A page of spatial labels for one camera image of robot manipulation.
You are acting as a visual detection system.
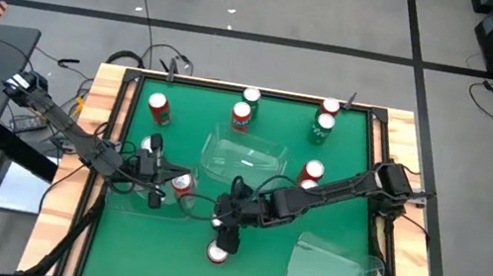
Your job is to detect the green table mat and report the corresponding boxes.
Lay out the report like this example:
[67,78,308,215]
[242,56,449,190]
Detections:
[80,69,407,276]

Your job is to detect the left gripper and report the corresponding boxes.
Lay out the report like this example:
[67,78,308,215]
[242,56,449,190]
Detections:
[127,130,198,215]

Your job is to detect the white board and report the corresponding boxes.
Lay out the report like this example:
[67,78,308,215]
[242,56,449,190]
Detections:
[0,146,61,218]

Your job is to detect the orange Fanta soda can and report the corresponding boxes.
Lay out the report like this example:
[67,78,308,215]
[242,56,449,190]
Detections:
[144,90,177,130]
[167,170,198,201]
[228,99,255,137]

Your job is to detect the long black floor cable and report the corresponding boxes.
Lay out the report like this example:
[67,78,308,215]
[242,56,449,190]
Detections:
[106,0,164,71]

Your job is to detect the red Coca-Cola can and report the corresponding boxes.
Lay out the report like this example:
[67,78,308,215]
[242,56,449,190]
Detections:
[297,156,328,188]
[204,239,233,267]
[297,176,321,194]
[318,95,344,121]

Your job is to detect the black desk beam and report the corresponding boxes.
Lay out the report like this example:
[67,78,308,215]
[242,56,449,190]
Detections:
[0,122,65,185]

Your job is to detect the yellow connector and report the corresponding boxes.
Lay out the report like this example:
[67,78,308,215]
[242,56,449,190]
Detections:
[71,96,86,120]

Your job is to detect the thick black cable loop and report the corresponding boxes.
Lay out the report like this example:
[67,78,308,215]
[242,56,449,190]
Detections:
[105,46,149,71]

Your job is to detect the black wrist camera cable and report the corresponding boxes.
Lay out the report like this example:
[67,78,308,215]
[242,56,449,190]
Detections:
[184,192,224,224]

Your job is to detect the black power adapter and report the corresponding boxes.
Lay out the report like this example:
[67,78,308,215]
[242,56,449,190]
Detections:
[9,112,49,138]

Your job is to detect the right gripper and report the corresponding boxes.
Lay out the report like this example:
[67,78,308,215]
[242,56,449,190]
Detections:
[206,172,278,261]

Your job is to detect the clear plastic bin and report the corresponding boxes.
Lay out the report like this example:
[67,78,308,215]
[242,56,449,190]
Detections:
[285,230,391,276]
[195,120,293,195]
[105,153,202,225]

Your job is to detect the black aluminium table frame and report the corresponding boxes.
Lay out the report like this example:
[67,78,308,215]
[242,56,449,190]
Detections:
[22,53,469,276]

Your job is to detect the short black cable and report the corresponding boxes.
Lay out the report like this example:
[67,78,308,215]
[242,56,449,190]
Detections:
[55,54,82,71]

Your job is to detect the thin black cable with plug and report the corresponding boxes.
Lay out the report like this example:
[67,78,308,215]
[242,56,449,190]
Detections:
[137,39,198,78]

